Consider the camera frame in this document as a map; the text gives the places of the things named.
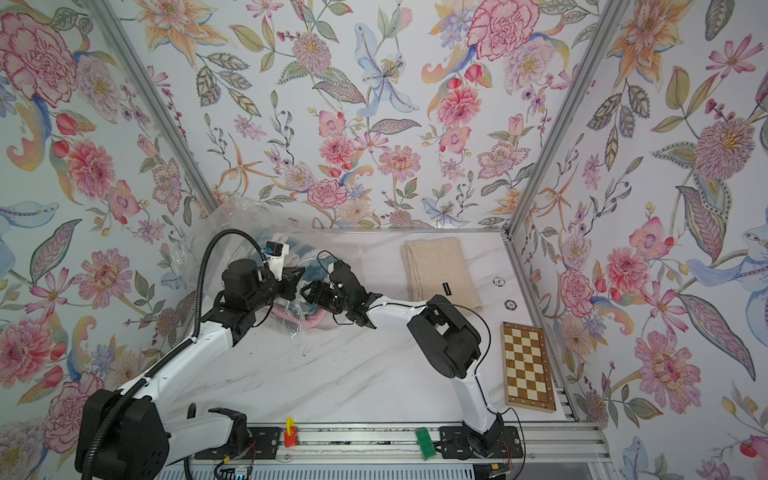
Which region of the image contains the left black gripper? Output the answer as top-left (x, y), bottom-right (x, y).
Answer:
top-left (246, 267), bottom-right (308, 313)

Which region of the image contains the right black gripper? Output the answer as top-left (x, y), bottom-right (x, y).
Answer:
top-left (300, 281), bottom-right (357, 316)

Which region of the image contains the clear plastic vacuum bag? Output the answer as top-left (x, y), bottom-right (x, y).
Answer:
top-left (170, 197), bottom-right (364, 321)

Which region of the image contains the beige knitted blanket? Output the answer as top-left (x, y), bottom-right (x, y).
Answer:
top-left (401, 237), bottom-right (483, 309)

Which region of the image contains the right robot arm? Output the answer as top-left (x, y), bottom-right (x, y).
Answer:
top-left (300, 260), bottom-right (504, 454)

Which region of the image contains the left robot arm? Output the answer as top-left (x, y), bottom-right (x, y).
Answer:
top-left (75, 260), bottom-right (305, 479)

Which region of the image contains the teal cloud pattern blanket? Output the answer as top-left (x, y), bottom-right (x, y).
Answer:
top-left (286, 238), bottom-right (335, 321)

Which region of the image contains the pink folded blanket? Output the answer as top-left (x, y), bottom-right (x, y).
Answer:
top-left (269, 304), bottom-right (328, 333)

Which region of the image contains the red yellow clamp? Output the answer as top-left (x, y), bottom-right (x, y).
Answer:
top-left (283, 417), bottom-right (299, 448)

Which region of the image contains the green block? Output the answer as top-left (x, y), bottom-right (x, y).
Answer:
top-left (414, 427), bottom-right (437, 461)

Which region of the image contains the wooden chessboard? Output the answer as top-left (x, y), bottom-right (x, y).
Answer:
top-left (502, 322), bottom-right (558, 413)

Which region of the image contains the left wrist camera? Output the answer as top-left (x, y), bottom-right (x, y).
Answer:
top-left (263, 241), bottom-right (290, 281)

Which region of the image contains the left black corrugated cable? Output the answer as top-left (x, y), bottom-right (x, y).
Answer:
top-left (80, 229), bottom-right (268, 480)

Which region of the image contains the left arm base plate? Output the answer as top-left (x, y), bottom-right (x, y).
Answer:
top-left (193, 427), bottom-right (283, 461)

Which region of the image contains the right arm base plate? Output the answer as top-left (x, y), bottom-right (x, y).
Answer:
top-left (437, 425), bottom-right (524, 460)

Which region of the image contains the aluminium front rail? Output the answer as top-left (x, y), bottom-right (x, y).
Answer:
top-left (95, 421), bottom-right (610, 466)

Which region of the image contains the left aluminium corner post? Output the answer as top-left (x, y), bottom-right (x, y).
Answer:
top-left (84, 0), bottom-right (219, 214)

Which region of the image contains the aluminium corner post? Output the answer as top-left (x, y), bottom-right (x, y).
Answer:
top-left (507, 0), bottom-right (627, 240)
top-left (84, 0), bottom-right (219, 214)

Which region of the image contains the right aluminium corner post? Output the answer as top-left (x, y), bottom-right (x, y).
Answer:
top-left (507, 0), bottom-right (627, 240)

